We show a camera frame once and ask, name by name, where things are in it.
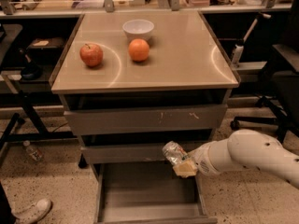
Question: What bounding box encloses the grey middle drawer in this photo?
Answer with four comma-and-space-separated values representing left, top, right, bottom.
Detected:
81, 143, 164, 164

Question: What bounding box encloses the black desk frame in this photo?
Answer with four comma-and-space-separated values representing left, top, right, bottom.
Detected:
0, 24, 74, 150

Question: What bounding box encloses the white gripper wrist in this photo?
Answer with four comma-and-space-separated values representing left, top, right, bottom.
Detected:
173, 142, 221, 178

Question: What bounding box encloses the plastic water bottle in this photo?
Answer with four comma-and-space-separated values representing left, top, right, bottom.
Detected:
23, 140, 43, 161

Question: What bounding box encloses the grey drawer cabinet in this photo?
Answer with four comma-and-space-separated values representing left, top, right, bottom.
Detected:
49, 8, 242, 224

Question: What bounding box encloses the white bowl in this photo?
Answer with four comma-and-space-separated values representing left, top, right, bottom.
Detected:
122, 20, 154, 41

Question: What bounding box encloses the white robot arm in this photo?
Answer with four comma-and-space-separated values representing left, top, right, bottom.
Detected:
173, 130, 299, 189

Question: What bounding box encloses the red apple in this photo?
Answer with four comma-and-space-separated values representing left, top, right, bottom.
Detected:
79, 44, 104, 67

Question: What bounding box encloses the orange fruit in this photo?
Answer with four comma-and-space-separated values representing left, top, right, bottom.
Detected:
128, 39, 150, 62

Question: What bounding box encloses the grey top drawer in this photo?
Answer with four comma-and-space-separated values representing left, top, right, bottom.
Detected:
64, 105, 227, 135

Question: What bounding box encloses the black joystick device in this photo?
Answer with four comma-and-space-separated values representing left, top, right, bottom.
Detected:
19, 49, 42, 80

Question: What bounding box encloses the white sneaker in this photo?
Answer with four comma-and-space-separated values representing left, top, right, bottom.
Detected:
13, 198, 52, 224

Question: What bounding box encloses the black box with label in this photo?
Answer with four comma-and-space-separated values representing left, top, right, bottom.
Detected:
27, 37, 65, 57

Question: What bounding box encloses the black office chair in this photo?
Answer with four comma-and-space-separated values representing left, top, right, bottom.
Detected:
230, 0, 299, 143

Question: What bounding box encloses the grey open bottom drawer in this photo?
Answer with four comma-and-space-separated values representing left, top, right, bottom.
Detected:
94, 161, 218, 224

